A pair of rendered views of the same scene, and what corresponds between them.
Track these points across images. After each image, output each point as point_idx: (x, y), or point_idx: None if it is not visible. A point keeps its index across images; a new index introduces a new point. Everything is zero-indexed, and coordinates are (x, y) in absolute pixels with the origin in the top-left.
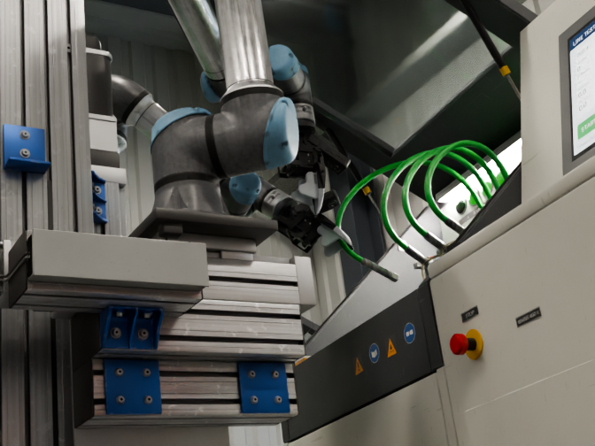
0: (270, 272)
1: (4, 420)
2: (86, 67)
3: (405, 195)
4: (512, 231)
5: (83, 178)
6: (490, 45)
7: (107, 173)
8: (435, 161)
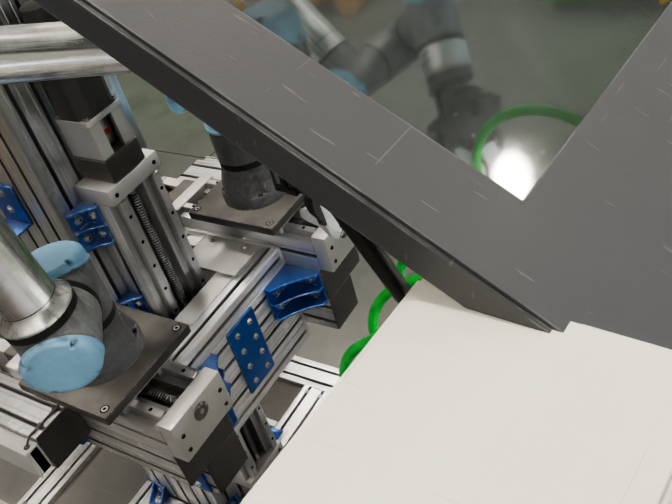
0: (140, 429)
1: None
2: (2, 119)
3: (368, 326)
4: None
5: (59, 229)
6: (369, 265)
7: (96, 197)
8: (348, 353)
